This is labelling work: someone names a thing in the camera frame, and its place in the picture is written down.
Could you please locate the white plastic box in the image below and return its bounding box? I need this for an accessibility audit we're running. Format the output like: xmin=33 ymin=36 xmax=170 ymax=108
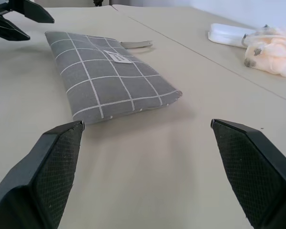
xmin=207 ymin=23 xmax=260 ymax=49

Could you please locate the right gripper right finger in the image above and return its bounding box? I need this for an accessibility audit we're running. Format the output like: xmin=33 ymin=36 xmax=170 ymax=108
xmin=210 ymin=118 xmax=286 ymax=229

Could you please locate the grey object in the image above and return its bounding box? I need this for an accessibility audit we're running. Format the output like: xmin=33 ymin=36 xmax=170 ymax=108
xmin=44 ymin=31 xmax=183 ymax=125

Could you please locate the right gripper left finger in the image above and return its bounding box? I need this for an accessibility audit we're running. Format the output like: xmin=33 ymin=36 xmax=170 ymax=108
xmin=0 ymin=120 xmax=85 ymax=229

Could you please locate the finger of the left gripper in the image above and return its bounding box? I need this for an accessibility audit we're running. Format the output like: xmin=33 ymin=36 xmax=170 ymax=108
xmin=13 ymin=0 xmax=55 ymax=24
xmin=0 ymin=12 xmax=31 ymax=42

